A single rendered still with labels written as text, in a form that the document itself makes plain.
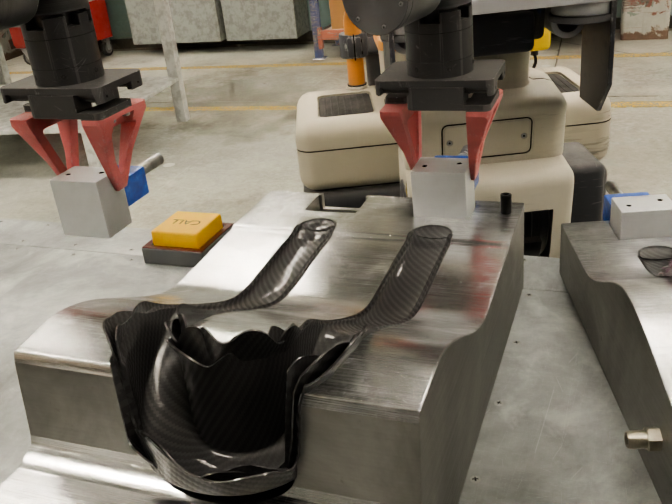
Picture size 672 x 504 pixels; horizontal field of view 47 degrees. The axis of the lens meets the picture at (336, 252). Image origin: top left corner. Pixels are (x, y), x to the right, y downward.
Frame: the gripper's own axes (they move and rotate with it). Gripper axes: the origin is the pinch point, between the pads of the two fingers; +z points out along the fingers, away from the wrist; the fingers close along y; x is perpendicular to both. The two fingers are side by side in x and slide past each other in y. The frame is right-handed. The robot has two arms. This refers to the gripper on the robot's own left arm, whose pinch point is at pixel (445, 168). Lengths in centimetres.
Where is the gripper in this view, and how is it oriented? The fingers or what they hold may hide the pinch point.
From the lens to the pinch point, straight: 71.8
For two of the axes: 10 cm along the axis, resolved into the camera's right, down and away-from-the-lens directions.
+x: 3.4, -4.7, 8.1
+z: 1.1, 8.8, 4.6
